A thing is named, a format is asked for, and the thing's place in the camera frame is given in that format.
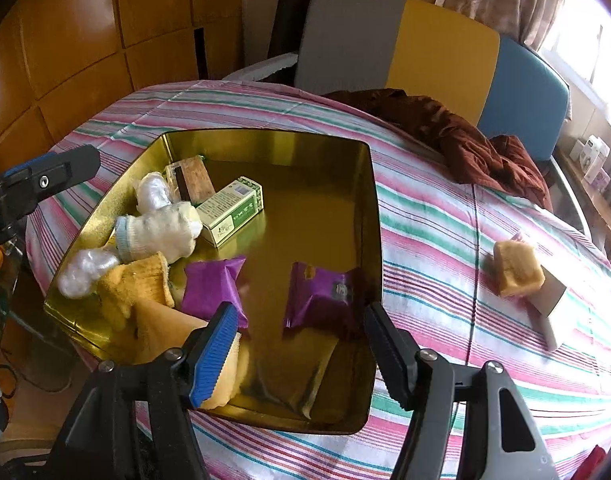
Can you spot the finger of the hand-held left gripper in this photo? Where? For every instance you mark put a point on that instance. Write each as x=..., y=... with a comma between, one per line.
x=68, y=167

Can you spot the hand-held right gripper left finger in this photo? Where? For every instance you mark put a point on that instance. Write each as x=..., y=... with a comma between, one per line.
x=215, y=360

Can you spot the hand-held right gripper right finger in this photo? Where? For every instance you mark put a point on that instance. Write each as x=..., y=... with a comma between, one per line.
x=395, y=360

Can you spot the purple snack packet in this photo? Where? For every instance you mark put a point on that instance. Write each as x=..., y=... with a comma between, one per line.
x=213, y=285
x=325, y=297

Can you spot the white ball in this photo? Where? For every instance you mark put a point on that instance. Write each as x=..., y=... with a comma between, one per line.
x=153, y=192
x=83, y=270

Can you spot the yellow plush toy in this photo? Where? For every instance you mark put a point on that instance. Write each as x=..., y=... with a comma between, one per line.
x=135, y=280

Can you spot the cream sock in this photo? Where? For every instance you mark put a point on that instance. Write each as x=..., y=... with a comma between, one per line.
x=160, y=235

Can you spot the green and white box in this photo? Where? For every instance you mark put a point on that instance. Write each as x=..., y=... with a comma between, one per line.
x=230, y=212

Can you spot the gold metal tin tray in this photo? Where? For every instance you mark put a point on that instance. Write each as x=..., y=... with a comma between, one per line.
x=310, y=210

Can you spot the yellow sponge cloth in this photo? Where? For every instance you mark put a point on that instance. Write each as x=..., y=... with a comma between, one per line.
x=233, y=375

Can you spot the floral packet with dark stripe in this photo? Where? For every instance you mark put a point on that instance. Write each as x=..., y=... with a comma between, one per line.
x=190, y=180

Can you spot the wooden wardrobe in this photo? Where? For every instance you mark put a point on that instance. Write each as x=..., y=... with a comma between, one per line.
x=75, y=35

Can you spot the yellow wrapped block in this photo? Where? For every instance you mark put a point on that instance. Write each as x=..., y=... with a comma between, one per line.
x=518, y=267

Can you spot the white cardboard box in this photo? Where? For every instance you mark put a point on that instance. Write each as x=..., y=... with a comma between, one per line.
x=553, y=310

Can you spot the red cloth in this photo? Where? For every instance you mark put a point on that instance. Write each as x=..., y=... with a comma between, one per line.
x=593, y=465

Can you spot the brown crumpled cloth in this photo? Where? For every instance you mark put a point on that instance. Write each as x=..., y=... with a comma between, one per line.
x=460, y=145

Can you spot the wooden nightstand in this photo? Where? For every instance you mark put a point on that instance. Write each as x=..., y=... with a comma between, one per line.
x=600, y=205

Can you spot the black rolled mat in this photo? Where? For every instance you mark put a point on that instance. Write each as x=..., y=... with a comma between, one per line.
x=295, y=20

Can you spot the lilac box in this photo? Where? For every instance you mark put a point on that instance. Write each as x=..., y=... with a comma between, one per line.
x=598, y=176

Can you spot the small white container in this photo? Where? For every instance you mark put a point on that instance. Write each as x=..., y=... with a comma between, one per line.
x=578, y=151

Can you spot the grey yellow blue headboard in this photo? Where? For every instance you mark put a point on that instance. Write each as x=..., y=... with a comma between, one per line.
x=435, y=50

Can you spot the window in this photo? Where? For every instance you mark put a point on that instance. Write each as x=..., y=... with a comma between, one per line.
x=585, y=50

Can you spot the white bed rail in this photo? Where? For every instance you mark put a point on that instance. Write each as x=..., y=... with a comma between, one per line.
x=265, y=66
x=568, y=195

